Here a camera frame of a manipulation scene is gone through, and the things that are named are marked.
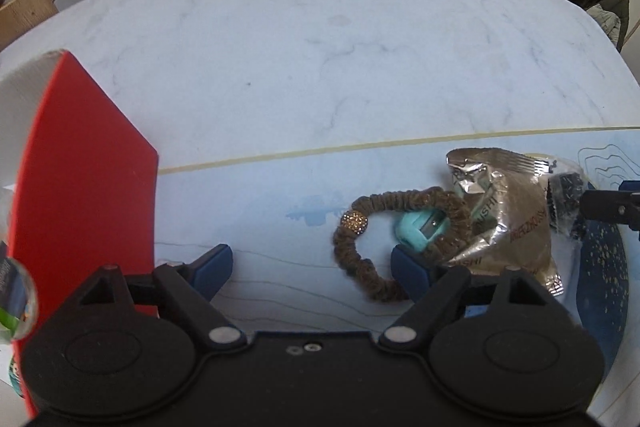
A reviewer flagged teal pencil sharpener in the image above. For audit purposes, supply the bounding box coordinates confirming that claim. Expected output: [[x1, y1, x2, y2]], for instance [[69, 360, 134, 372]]
[[394, 209, 450, 253]]

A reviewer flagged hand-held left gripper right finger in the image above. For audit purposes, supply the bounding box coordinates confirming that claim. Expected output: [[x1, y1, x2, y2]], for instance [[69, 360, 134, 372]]
[[377, 244, 547, 351]]

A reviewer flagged blue printed placemat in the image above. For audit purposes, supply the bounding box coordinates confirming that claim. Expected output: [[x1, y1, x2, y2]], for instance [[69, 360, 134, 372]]
[[154, 126, 640, 427]]

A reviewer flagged red cardboard box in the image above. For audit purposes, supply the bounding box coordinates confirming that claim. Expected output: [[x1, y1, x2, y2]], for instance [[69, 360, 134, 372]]
[[0, 49, 160, 419]]

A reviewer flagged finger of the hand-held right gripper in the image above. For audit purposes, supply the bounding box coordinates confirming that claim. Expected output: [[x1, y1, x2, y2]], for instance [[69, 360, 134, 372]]
[[579, 180, 640, 241]]

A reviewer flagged clear plastic packet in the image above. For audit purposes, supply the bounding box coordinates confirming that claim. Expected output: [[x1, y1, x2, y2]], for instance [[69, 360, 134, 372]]
[[0, 256, 39, 344]]

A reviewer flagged brown hair tie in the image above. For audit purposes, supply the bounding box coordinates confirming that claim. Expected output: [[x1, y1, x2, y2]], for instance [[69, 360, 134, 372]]
[[333, 186, 474, 304]]

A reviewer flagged clear bag of black items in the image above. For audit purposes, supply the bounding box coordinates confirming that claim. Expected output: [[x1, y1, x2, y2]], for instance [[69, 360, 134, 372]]
[[529, 153, 597, 241]]

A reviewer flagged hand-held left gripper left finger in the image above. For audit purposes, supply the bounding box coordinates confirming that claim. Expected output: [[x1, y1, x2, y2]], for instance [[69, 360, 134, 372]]
[[79, 243, 247, 349]]

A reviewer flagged gold snack wrapper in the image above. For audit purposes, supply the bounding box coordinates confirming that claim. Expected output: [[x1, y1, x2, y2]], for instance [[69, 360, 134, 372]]
[[439, 146, 564, 299]]

